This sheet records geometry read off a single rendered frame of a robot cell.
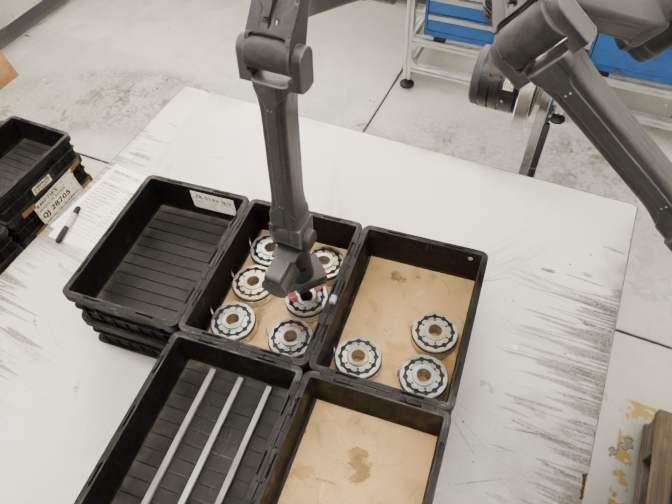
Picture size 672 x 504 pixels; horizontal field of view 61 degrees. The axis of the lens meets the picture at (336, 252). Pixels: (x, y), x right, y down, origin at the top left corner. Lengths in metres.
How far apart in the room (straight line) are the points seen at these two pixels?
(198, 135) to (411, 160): 0.73
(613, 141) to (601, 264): 0.91
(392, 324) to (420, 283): 0.13
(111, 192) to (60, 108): 1.76
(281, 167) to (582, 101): 0.47
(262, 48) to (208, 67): 2.78
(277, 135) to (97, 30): 3.38
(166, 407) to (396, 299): 0.57
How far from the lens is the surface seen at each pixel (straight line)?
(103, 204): 1.91
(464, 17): 3.06
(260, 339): 1.33
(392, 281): 1.39
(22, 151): 2.60
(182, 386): 1.32
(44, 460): 1.52
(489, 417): 1.40
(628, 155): 0.83
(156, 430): 1.30
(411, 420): 1.19
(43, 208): 2.41
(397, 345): 1.30
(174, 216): 1.61
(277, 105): 0.90
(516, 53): 0.78
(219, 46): 3.81
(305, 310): 1.32
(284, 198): 1.02
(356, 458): 1.20
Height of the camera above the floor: 1.98
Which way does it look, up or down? 52 degrees down
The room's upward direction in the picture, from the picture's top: 4 degrees counter-clockwise
